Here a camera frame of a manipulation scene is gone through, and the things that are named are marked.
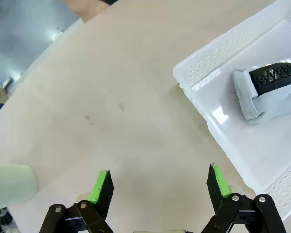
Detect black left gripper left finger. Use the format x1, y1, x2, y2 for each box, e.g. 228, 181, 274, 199
39, 169, 115, 233

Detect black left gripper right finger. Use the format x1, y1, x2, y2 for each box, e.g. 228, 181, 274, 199
200, 163, 288, 233

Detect person's bare forearm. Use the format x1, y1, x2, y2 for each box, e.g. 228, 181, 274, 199
63, 0, 112, 24

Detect white perforated plastic basket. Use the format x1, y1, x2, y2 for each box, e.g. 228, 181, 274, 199
172, 0, 291, 223

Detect black parts on floor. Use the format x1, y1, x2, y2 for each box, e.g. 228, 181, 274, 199
0, 209, 13, 233

